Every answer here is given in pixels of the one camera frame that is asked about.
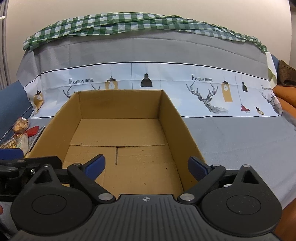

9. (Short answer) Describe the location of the orange cushion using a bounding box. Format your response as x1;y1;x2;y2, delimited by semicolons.
273;85;296;118

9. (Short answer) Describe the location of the peanut candy clear bag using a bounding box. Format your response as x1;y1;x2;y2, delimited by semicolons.
0;138;18;149

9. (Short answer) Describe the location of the grey deer print sofa cover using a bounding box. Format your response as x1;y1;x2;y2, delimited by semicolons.
16;31;295;207

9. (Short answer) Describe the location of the green white rice cracker pack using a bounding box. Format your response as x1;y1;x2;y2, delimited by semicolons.
16;133;29;155

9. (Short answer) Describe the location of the round cookie bag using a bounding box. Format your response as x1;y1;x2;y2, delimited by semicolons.
13;117;30;133

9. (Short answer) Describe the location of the green checkered cloth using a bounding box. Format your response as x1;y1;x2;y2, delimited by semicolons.
23;12;268;53

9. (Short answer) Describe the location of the brown blanket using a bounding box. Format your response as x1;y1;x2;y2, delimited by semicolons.
277;60;296;87

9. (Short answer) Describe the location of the brown cardboard box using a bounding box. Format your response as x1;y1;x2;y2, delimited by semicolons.
29;90;202;196

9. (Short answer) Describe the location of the red snack packet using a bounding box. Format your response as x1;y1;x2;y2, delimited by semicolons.
25;126;39;138

